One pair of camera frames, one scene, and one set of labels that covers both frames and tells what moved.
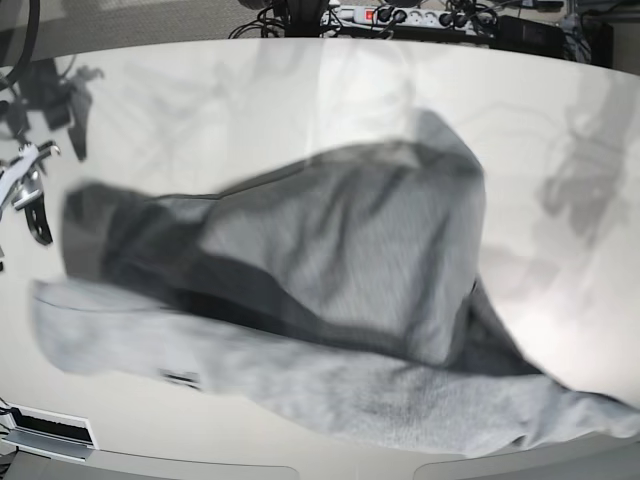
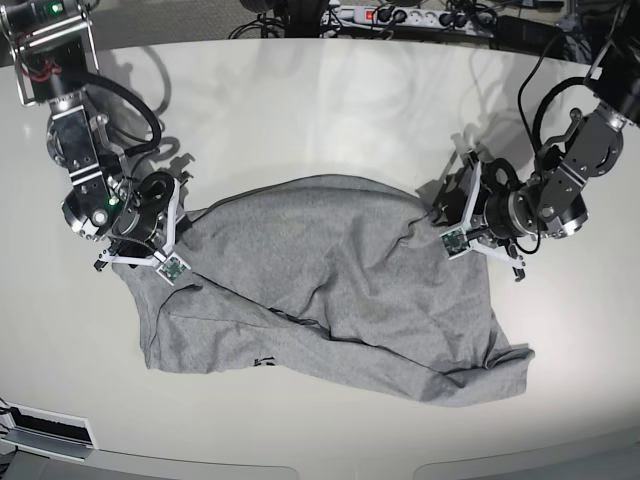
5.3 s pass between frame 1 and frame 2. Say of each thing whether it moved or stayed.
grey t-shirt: moved
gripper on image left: moved
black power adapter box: stayed
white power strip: stayed
